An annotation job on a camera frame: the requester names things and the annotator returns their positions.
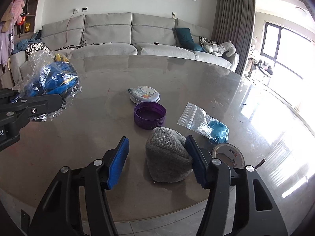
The teal cushion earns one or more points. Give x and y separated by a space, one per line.
186 41

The zip bag with blue item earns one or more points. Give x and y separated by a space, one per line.
196 119

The patterned cushion near plush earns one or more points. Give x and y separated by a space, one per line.
205 41

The white plush toy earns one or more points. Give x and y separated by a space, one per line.
220 49

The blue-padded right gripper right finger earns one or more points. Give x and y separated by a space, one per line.
256 212

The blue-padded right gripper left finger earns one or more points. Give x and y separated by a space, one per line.
59 210

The black tape roll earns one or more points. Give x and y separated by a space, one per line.
229 154

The grey curtain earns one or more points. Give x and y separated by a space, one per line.
234 21

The round cartoon bear tin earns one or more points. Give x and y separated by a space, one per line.
142 94

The patterned black white cushion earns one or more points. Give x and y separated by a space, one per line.
35 47

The grey sectional sofa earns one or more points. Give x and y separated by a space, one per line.
127 33

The purple plastic lid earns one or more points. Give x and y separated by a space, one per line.
149 115

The grey knit pouch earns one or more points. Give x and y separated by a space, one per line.
167 158

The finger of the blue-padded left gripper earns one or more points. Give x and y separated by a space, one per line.
7 95
35 106

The hanging clothes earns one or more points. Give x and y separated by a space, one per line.
10 17

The bag with blue contents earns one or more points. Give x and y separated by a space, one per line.
49 73

